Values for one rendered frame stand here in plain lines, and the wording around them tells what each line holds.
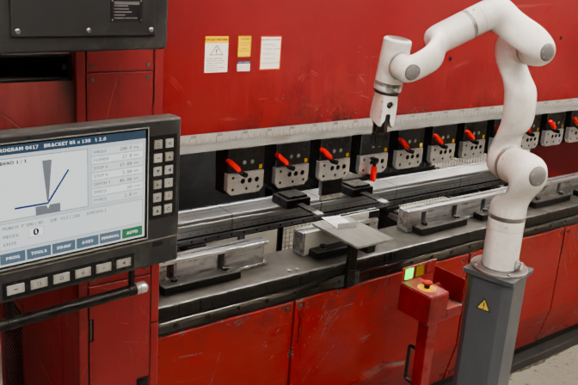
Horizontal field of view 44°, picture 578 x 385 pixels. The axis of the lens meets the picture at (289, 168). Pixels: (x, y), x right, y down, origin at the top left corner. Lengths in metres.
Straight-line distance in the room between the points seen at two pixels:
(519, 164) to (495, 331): 0.58
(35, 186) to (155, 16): 0.45
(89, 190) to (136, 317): 0.69
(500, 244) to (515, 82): 0.54
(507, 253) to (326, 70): 0.89
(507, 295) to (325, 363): 0.81
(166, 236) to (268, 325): 0.98
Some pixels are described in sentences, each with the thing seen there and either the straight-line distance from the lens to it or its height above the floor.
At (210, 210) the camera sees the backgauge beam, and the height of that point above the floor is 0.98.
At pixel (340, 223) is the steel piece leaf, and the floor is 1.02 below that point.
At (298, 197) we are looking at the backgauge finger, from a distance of 2.99.
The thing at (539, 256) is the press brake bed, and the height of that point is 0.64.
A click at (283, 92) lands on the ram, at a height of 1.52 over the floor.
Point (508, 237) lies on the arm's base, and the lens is 2.50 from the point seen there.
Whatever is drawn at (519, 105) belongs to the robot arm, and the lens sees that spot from 2.39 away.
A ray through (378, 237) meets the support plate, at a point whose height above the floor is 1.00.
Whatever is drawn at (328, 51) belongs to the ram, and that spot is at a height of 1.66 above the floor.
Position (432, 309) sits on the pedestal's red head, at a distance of 2.85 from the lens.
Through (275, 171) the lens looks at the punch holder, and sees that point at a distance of 2.57.
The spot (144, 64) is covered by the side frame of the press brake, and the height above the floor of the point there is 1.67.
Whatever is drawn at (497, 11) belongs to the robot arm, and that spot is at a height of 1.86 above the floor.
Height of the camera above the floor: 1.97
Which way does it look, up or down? 16 degrees down
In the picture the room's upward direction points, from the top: 4 degrees clockwise
